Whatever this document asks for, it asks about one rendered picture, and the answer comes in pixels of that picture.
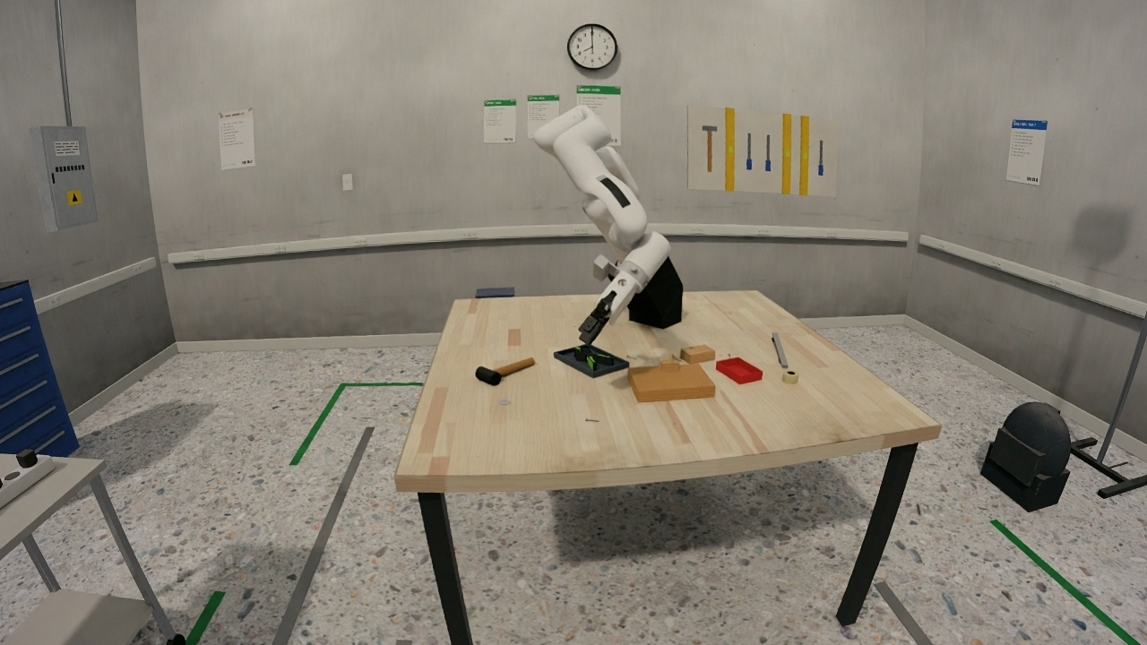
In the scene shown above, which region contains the grey long flat bar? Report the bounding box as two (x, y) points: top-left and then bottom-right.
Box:
(772, 332), (789, 368)

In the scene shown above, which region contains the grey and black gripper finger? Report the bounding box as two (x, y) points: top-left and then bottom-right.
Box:
(578, 292), (617, 339)
(579, 317), (609, 345)

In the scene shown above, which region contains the red open tray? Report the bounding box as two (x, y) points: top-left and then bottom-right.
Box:
(716, 357), (763, 384)

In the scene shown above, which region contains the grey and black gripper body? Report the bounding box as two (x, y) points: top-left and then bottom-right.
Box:
(596, 270), (642, 325)

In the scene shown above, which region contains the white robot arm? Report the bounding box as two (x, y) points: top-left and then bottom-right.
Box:
(533, 104), (671, 289)

